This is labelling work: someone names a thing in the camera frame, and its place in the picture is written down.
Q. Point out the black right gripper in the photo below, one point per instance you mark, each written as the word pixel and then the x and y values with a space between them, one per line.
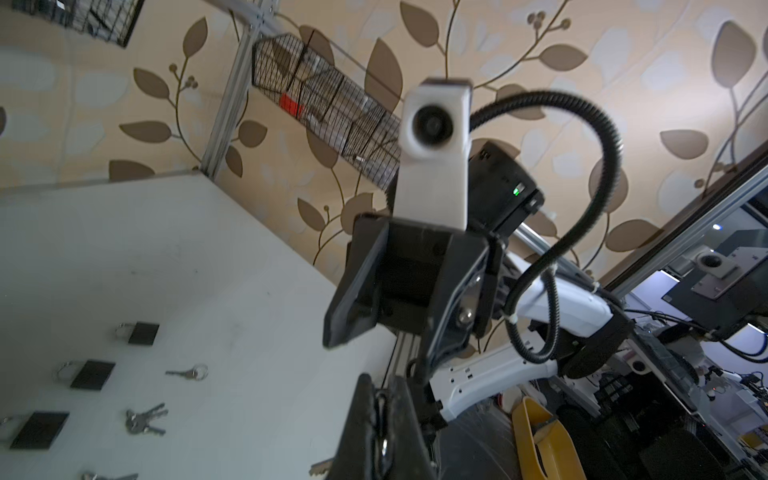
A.
pixel 404 274

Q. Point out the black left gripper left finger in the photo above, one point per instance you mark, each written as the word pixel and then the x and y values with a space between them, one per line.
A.
pixel 354 456

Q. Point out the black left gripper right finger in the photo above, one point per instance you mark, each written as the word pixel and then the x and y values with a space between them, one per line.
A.
pixel 408 453

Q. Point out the large padlock key bunch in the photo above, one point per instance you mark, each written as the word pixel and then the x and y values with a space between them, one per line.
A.
pixel 321 468

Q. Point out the smallest padlock key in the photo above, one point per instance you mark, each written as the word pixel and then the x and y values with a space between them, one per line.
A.
pixel 197 372

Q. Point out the small padlock key bunch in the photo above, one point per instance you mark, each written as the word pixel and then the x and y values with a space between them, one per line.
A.
pixel 140 422

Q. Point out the smallest black padlock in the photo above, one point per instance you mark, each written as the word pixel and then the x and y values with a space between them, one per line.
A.
pixel 138 333

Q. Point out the medium padlock key bunch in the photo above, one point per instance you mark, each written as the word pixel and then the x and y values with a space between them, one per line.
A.
pixel 95 476

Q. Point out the small black padlock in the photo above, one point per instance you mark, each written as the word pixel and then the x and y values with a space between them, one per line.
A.
pixel 89 375

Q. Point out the medium black padlock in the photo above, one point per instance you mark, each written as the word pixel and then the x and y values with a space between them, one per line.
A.
pixel 37 431

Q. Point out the large black padlock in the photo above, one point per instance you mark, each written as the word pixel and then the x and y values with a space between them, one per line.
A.
pixel 381 458

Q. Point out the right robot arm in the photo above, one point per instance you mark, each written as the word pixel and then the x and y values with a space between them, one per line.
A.
pixel 549 327

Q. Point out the yellow plastic bin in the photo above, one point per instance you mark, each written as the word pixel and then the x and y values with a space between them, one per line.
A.
pixel 545 450

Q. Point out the red item in basket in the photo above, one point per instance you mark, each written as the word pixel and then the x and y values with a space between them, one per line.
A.
pixel 291 106

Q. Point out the computer monitor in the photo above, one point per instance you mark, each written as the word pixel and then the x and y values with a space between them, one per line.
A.
pixel 727 288

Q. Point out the black wire basket right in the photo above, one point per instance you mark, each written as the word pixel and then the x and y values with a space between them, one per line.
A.
pixel 355 120

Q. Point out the black wire basket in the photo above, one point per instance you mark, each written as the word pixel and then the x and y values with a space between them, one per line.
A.
pixel 355 120
pixel 112 21

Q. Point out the aluminium frame corner post right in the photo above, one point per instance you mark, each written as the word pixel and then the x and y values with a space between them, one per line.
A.
pixel 253 18

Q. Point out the black wire basket back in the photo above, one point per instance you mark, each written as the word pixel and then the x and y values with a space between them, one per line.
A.
pixel 112 21

